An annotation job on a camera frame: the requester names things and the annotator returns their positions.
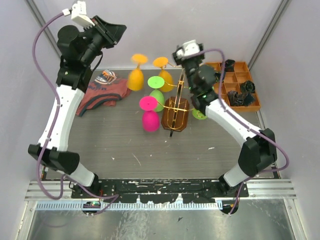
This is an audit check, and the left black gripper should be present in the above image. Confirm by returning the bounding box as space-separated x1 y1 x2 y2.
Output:
81 15 128 66

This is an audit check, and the orange wine glass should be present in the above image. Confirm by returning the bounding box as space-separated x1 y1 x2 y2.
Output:
127 53 148 92
152 56 174 93

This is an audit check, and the green wine glass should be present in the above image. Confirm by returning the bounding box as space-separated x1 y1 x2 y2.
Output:
191 108 208 120
147 76 165 112

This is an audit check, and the pink wine glass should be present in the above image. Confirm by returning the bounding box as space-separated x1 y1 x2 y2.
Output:
139 96 160 132

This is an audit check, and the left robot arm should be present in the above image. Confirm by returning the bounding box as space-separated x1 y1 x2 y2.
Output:
28 15 127 198

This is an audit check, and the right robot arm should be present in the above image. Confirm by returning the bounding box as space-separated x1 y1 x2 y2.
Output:
172 45 277 197

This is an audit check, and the rolled dark tie top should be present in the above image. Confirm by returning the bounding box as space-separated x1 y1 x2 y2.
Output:
221 59 236 72

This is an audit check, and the rolled dark tie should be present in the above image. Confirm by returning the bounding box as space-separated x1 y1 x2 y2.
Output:
221 59 236 72
240 80 256 94

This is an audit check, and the wooden compartment tray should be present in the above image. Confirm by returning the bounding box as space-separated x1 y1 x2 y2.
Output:
204 60 262 113

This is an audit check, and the red folded t-shirt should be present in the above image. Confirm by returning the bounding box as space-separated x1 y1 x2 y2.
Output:
76 69 132 117

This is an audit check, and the rolled maroon tie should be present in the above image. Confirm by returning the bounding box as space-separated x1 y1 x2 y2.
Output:
227 90 256 107

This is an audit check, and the rolled dark tie right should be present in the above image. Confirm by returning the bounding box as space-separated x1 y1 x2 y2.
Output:
240 80 256 94

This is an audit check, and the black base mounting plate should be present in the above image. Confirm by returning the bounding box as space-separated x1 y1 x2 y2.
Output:
71 178 250 204

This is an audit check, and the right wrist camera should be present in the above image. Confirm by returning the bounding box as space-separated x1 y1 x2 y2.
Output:
175 39 203 59

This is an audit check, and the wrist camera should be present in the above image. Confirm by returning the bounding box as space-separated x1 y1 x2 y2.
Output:
62 0 95 29
175 39 203 59

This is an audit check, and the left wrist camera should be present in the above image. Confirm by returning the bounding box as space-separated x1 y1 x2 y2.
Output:
62 0 95 29

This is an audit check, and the gold wire wine glass rack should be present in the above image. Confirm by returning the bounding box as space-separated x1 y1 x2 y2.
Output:
161 70 194 138

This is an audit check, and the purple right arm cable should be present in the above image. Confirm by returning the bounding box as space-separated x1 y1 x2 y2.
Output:
199 47 290 216

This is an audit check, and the slotted cable duct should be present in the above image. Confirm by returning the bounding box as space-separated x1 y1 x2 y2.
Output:
35 200 223 212

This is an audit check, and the aluminium rail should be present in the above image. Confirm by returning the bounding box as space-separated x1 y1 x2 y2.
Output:
25 178 297 201

